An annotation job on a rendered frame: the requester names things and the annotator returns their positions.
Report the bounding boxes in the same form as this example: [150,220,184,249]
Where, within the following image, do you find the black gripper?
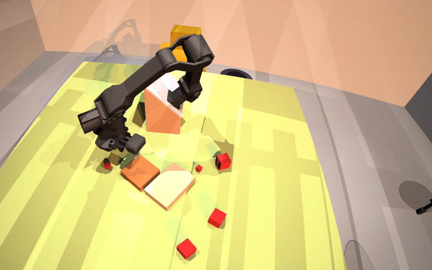
[93,117,146,155]

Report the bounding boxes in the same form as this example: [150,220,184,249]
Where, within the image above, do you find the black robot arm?
[78,34,215,152]

